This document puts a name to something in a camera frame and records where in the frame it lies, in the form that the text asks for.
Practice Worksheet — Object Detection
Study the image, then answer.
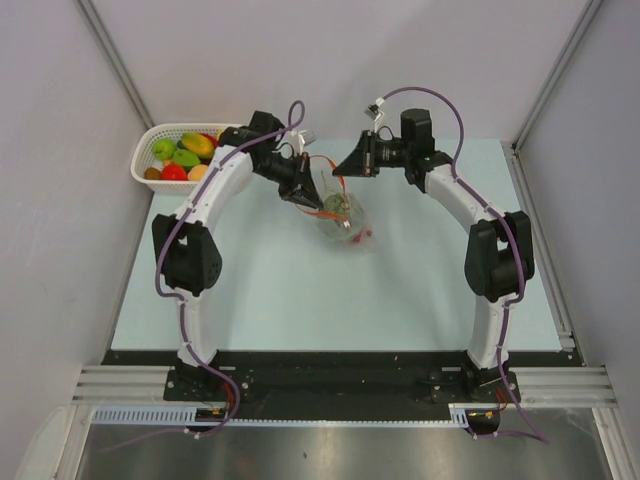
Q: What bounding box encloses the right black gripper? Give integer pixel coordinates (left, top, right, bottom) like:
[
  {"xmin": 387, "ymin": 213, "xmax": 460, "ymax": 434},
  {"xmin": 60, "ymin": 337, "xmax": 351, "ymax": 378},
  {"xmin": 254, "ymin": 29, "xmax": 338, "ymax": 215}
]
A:
[{"xmin": 334, "ymin": 130, "xmax": 412, "ymax": 178}]

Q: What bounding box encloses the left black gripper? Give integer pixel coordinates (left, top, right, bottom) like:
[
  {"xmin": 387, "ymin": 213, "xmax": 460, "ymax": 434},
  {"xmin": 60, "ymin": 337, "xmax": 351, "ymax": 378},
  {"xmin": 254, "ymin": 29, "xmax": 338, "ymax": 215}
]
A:
[{"xmin": 254, "ymin": 152, "xmax": 323, "ymax": 211}]

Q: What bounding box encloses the green netted melon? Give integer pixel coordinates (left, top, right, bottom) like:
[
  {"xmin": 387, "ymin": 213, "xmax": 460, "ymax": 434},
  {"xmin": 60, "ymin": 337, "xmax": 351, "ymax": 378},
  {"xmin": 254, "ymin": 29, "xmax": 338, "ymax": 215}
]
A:
[{"xmin": 324, "ymin": 193, "xmax": 350, "ymax": 218}]

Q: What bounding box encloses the clear zip bag orange zipper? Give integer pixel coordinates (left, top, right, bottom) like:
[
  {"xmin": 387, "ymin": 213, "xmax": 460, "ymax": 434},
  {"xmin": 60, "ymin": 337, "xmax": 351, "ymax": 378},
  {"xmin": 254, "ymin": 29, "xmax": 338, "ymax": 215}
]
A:
[{"xmin": 296, "ymin": 154, "xmax": 373, "ymax": 246}]

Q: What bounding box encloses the red apple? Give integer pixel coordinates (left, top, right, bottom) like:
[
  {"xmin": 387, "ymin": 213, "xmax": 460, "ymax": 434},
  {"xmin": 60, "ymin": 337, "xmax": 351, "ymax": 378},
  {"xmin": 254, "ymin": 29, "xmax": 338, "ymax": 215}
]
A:
[{"xmin": 350, "ymin": 228, "xmax": 373, "ymax": 244}]

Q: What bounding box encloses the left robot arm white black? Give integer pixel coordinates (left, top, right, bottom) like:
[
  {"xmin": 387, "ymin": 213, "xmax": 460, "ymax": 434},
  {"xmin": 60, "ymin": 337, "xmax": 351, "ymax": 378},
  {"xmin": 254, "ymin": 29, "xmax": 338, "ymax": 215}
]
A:
[{"xmin": 152, "ymin": 111, "xmax": 323, "ymax": 400}]

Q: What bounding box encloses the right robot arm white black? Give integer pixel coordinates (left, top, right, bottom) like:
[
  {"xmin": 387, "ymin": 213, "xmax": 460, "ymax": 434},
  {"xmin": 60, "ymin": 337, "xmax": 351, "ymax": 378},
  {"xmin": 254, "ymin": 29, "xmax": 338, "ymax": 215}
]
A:
[{"xmin": 333, "ymin": 105, "xmax": 535, "ymax": 401}]

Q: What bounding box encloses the yellow orange fruit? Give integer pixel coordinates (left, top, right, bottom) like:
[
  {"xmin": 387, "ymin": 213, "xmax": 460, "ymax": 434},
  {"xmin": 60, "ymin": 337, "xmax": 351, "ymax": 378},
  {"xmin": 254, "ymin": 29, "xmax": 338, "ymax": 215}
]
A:
[{"xmin": 188, "ymin": 164, "xmax": 208, "ymax": 182}]

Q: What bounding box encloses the yellow green mango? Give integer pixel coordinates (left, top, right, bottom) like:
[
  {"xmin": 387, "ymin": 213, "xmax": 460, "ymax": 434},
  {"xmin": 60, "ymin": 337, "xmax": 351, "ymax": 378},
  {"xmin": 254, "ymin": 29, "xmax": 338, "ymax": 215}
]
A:
[{"xmin": 181, "ymin": 132, "xmax": 215, "ymax": 159}]

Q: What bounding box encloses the green pear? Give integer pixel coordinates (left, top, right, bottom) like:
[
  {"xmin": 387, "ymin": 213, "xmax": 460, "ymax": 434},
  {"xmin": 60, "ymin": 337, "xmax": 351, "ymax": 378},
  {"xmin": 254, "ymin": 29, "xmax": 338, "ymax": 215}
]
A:
[{"xmin": 172, "ymin": 149, "xmax": 200, "ymax": 169}]

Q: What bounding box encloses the red tomato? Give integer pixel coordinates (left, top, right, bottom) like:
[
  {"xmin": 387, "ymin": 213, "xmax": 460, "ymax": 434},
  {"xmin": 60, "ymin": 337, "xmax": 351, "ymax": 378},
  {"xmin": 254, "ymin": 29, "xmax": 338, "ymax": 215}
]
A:
[{"xmin": 161, "ymin": 163, "xmax": 188, "ymax": 182}]

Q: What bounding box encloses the brown kiwi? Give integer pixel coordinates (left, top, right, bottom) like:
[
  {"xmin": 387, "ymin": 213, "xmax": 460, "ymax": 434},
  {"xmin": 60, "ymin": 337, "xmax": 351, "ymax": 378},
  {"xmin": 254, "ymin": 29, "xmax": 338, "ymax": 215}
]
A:
[{"xmin": 144, "ymin": 167, "xmax": 162, "ymax": 181}]

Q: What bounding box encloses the white plastic basket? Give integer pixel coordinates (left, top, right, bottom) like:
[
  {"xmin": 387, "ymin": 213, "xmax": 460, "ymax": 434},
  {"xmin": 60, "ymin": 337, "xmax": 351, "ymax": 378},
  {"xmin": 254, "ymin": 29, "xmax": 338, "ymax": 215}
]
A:
[{"xmin": 130, "ymin": 123, "xmax": 252, "ymax": 196}]

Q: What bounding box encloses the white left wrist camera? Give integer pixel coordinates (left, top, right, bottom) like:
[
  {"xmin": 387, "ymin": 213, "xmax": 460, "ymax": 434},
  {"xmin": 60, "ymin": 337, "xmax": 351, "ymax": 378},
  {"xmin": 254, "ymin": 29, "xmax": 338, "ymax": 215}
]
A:
[{"xmin": 292, "ymin": 130, "xmax": 316, "ymax": 152}]

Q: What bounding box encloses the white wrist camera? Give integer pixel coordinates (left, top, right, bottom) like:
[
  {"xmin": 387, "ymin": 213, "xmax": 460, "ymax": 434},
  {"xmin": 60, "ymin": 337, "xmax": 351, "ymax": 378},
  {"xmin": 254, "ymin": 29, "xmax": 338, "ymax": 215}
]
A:
[
  {"xmin": 292, "ymin": 130, "xmax": 316, "ymax": 152},
  {"xmin": 365, "ymin": 97, "xmax": 385, "ymax": 133}
]

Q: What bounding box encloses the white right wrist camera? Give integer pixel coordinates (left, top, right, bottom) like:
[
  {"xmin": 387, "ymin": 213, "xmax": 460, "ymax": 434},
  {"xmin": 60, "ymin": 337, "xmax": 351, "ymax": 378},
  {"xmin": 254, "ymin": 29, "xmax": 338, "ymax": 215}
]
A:
[{"xmin": 365, "ymin": 97, "xmax": 385, "ymax": 133}]

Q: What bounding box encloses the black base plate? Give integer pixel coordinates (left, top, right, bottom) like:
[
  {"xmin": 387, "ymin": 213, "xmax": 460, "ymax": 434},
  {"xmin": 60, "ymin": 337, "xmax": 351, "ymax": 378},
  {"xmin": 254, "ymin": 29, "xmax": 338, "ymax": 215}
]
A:
[{"xmin": 164, "ymin": 349, "xmax": 521, "ymax": 424}]

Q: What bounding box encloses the white slotted cable duct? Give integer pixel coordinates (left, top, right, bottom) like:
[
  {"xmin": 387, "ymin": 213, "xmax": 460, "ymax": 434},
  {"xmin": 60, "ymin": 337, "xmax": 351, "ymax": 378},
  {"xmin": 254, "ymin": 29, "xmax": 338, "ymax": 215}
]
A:
[{"xmin": 92, "ymin": 403, "xmax": 471, "ymax": 427}]

